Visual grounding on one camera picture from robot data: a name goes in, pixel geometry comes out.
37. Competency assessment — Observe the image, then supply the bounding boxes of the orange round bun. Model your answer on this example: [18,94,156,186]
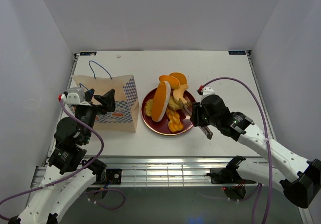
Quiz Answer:
[170,72,187,85]
[158,75,180,89]

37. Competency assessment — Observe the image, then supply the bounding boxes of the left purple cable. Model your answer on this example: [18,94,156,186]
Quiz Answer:
[0,100,126,221]

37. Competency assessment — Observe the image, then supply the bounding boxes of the paper bag with blue checks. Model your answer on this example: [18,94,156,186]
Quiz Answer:
[72,60,139,133]

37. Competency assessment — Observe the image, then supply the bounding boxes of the aluminium frame rail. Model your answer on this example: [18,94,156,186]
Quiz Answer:
[31,156,269,188]

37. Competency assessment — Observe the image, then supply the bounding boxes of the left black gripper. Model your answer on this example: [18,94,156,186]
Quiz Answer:
[77,88,116,143]

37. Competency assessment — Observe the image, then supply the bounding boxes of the metal serving tongs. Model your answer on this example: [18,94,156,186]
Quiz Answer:
[178,98,213,140]

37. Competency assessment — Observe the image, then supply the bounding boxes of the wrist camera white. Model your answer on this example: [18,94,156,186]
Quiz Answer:
[197,85,215,102]
[58,87,87,105]

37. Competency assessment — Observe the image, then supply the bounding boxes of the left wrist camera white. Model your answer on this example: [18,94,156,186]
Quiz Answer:
[58,87,87,105]

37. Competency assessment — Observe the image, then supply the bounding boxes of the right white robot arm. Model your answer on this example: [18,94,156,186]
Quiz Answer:
[191,94,320,208]

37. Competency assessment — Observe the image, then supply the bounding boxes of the yellow flat bread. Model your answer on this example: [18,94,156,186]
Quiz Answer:
[168,96,181,111]

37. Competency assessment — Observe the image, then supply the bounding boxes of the orange twisted bread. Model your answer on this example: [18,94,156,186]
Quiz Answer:
[166,108,184,133]

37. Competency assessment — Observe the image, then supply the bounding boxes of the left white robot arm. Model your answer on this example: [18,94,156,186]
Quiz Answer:
[9,87,115,223]

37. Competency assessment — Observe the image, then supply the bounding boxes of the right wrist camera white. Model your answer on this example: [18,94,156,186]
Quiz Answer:
[197,85,215,102]

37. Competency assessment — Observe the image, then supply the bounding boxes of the purple cable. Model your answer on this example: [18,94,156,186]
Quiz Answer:
[200,77,273,224]
[0,100,126,221]

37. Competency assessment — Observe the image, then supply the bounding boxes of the tan croissant bread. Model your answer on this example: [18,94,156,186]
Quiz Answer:
[173,84,189,104]

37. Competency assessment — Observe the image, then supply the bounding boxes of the green speckled bread slice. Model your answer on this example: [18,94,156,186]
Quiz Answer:
[144,99,153,117]

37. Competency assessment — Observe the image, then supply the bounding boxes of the long orange bread loaf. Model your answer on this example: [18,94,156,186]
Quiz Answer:
[151,81,171,122]

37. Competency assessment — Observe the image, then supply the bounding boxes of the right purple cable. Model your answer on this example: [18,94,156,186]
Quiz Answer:
[200,77,273,224]

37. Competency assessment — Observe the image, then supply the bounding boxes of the dark red round plate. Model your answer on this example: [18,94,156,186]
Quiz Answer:
[141,88,193,136]

